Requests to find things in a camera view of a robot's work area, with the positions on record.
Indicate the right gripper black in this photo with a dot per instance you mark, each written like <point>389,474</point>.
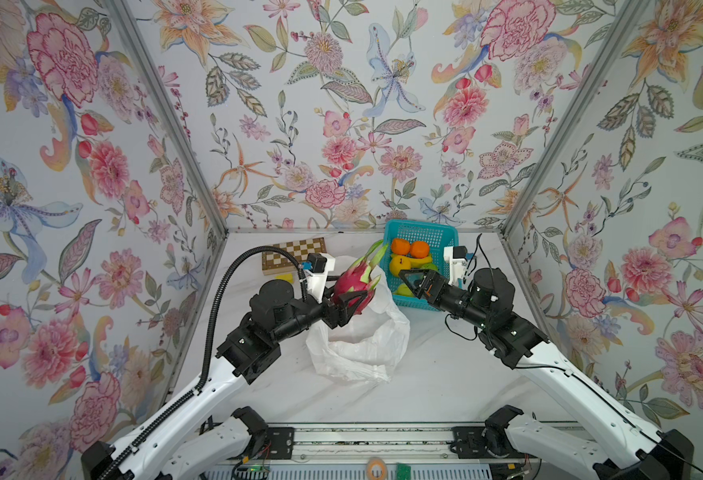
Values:
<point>429,288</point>

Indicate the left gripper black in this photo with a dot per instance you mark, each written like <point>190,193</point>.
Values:
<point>333,309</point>

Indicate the yellow green pear fruit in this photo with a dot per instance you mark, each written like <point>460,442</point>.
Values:
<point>404,290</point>

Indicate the dragon fruit pink green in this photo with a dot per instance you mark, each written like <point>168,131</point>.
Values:
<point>355,288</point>

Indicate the yellow apple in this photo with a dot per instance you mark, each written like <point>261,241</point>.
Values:
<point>399,263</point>

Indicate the orange fruit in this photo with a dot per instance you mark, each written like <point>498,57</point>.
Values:
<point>420,249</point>
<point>400,247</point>

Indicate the white plastic bag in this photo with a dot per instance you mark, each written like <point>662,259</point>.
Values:
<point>369,347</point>

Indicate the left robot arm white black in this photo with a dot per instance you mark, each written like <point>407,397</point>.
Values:
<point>163,447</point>

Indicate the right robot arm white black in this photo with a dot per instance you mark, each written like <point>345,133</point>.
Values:
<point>622,445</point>

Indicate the yellow banana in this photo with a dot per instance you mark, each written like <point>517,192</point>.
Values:
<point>417,262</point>

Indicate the teal plastic basket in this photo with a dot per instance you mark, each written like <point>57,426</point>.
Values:
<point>437,236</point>

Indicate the yellow toy brick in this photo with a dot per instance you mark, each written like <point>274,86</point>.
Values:
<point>288,277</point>

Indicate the wooden chessboard box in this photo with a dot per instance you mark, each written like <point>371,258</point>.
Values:
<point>275,263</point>

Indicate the tape roll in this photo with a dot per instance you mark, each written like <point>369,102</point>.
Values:
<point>376,469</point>

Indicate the green circuit board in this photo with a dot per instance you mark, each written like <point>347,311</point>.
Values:
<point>403,472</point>

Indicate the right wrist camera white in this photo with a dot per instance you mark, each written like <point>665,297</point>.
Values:
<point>456,258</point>

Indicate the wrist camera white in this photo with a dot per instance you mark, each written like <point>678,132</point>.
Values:
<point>456,258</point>
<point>316,271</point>

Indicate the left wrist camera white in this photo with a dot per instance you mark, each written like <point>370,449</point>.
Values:
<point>316,271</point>

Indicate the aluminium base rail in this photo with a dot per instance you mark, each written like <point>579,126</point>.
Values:
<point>375,444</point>

